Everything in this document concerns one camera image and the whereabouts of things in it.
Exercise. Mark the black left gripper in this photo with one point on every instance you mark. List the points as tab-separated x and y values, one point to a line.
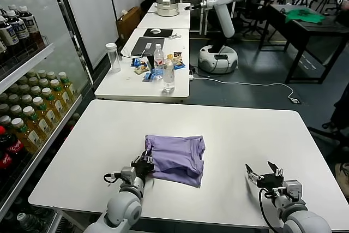
143	168

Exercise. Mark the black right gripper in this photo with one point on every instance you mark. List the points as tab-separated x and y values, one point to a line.
270	181

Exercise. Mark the purple t-shirt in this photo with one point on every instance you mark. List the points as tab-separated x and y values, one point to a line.
177	159

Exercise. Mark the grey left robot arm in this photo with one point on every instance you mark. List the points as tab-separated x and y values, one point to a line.
122	211

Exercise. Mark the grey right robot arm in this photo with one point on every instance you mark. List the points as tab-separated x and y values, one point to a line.
302	222

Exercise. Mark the person in black clothes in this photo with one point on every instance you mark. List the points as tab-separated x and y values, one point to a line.
342	115

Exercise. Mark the white desk with snacks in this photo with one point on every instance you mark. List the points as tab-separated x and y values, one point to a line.
127	88

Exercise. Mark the tan shoe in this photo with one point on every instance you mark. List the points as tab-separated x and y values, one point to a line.
343	174

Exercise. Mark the white floor socket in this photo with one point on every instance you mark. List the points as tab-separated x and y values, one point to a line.
294	100

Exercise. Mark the blue snack pack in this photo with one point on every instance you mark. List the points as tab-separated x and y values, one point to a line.
137	62
152	76
179	65

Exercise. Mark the clear plastic water bottle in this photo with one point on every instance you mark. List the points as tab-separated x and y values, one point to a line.
168	77

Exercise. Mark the beige snack pack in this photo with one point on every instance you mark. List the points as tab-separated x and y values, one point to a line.
141	69

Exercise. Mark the water bottle red label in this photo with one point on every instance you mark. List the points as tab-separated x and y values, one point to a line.
158	58

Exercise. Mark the clear jar white lid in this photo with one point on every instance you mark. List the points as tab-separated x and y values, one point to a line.
113	58

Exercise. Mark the yellow snack pack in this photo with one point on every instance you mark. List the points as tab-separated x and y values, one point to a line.
169	56

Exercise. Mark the yellow tea bottle white cap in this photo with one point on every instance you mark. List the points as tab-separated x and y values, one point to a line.
12	98
24	88
26	137
3	107
26	98
22	80
36	126
42	81
58	95
44	115
42	73
33	80
66	85
32	74
51	74
5	119
2	96
35	89
13	88
15	108
51	104

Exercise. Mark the dark snack pack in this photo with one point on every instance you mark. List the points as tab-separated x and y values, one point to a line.
177	54

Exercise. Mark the dark grey laptop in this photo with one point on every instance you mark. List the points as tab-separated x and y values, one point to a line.
146	46

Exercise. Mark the black mouse pad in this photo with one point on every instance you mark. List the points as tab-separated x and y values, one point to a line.
165	32

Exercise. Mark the white computer mouse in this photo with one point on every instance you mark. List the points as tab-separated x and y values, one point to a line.
155	30

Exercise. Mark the cola bottle red label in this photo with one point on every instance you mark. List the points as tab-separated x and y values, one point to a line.
14	145
5	160

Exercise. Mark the brown cardboard box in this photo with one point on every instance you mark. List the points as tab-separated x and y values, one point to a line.
127	25

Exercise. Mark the water bottle green label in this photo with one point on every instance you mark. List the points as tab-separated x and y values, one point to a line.
26	223

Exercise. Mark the white desk with steamer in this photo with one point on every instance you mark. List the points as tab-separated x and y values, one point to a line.
163	21

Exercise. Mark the glass door beverage cooler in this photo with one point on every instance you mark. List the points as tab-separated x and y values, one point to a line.
26	64

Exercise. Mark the steel steamer pot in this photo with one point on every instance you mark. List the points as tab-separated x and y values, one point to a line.
167	5

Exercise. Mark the white humanoid wheeled robot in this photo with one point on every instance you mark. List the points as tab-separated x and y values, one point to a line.
224	20

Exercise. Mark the green cloth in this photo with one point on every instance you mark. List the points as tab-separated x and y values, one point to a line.
302	16

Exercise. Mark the black metal table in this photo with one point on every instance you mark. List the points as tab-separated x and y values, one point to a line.
334	27

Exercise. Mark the dark tea bottle white cap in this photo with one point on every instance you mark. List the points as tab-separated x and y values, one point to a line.
27	24
18	32
12	6
2	10
7	36

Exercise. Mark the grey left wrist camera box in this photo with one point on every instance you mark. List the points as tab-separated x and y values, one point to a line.
128	174

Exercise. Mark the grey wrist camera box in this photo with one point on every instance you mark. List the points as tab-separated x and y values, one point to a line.
128	174
292	189

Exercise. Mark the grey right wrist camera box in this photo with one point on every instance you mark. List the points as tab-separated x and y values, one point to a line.
292	189

